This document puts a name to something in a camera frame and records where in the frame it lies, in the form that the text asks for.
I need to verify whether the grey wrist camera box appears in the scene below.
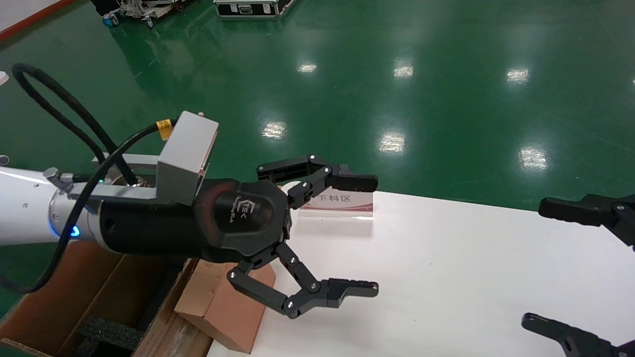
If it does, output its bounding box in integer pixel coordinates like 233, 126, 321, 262
92, 111, 219, 206

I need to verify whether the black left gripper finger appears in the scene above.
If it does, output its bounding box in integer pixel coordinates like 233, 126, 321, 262
256, 155, 379, 210

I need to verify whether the black foam insert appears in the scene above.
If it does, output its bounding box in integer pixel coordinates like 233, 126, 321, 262
74, 316, 145, 357

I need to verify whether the wheeled metal cart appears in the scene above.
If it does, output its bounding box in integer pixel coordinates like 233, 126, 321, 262
91, 0, 199, 28

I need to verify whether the black aluminium flight case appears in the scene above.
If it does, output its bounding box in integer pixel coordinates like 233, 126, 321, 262
214, 0, 297, 19

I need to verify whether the large cardboard box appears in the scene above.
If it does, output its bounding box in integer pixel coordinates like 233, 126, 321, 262
0, 240, 215, 357

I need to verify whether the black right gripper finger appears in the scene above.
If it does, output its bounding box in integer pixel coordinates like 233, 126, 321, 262
539, 194, 635, 248
521, 312, 635, 357

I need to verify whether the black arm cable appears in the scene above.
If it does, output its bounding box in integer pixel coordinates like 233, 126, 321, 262
0, 63, 175, 294

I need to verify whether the acrylic sign with Chinese text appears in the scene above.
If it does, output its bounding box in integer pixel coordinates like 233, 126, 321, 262
296, 181, 375, 222

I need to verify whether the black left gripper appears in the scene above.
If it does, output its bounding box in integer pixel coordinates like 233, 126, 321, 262
98, 178, 380, 319

